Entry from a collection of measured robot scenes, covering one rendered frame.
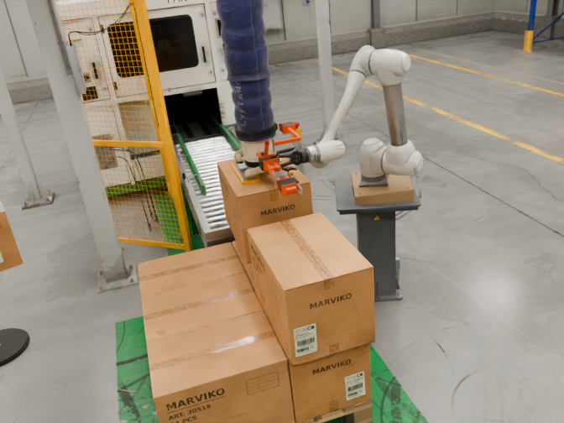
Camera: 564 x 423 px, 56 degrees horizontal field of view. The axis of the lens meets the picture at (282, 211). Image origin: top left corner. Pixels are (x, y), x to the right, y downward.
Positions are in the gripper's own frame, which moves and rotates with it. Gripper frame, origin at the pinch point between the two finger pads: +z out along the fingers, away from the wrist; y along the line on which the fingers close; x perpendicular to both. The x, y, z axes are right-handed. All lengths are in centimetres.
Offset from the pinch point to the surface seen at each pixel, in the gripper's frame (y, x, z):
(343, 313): 45, -78, -5
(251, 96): -31.7, 16.8, 1.7
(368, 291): 37, -77, -17
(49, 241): 119, 230, 161
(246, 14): -72, 15, -1
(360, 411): 110, -73, -13
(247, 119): -20.0, 17.9, 5.3
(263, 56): -51, 17, -8
